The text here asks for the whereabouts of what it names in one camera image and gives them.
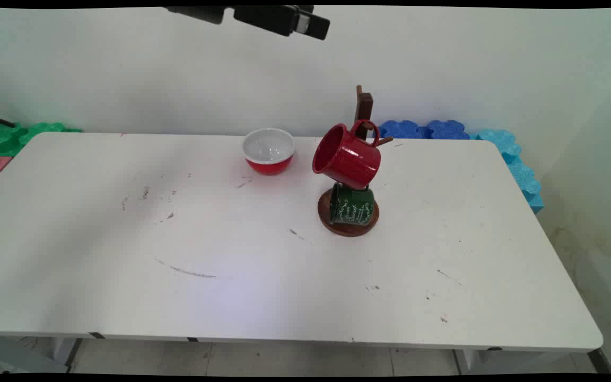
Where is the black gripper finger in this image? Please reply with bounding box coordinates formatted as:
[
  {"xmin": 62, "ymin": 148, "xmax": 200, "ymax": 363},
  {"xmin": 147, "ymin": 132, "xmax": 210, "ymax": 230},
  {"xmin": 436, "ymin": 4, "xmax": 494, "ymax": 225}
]
[
  {"xmin": 234, "ymin": 6, "xmax": 331, "ymax": 41},
  {"xmin": 165, "ymin": 6, "xmax": 225, "ymax": 25}
]

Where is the red enamel mug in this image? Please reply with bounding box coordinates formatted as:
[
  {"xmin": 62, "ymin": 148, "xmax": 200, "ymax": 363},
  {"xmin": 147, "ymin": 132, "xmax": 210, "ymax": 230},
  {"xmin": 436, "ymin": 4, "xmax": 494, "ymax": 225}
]
[{"xmin": 312, "ymin": 119, "xmax": 381, "ymax": 190}]

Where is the brown wooden mug tree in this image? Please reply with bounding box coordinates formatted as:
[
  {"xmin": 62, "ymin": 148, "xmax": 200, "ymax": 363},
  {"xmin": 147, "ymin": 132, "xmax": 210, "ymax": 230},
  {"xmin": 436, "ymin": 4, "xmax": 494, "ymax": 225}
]
[{"xmin": 317, "ymin": 85, "xmax": 394, "ymax": 238}]

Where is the red bowl white inside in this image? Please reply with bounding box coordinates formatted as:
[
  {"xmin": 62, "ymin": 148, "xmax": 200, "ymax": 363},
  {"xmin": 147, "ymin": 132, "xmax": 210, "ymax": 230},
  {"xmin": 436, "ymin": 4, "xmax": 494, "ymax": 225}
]
[{"xmin": 242, "ymin": 128, "xmax": 296, "ymax": 176}]

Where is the dark blue foam mat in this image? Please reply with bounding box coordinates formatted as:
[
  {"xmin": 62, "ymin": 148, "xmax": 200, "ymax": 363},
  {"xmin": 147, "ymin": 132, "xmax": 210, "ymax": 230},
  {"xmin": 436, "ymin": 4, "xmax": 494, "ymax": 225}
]
[
  {"xmin": 379, "ymin": 120, "xmax": 427, "ymax": 140},
  {"xmin": 425, "ymin": 120, "xmax": 470, "ymax": 141}
]

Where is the green enamel mug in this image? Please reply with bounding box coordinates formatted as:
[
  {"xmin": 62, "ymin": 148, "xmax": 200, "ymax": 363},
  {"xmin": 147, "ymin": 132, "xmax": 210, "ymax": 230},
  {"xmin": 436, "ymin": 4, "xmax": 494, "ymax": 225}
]
[{"xmin": 328, "ymin": 182, "xmax": 376, "ymax": 226}]

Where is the green foam mat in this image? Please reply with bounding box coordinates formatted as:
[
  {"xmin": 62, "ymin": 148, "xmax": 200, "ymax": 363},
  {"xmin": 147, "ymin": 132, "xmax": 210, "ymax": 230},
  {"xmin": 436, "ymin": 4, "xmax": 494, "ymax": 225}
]
[{"xmin": 0, "ymin": 123, "xmax": 82, "ymax": 158}]

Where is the light blue foam mat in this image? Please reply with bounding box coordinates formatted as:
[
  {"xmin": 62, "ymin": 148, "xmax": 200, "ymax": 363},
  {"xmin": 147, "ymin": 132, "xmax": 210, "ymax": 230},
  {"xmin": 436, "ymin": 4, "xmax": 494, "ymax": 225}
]
[
  {"xmin": 504, "ymin": 157, "xmax": 542, "ymax": 195},
  {"xmin": 470, "ymin": 129, "xmax": 522, "ymax": 161},
  {"xmin": 523, "ymin": 191, "xmax": 545, "ymax": 214}
]

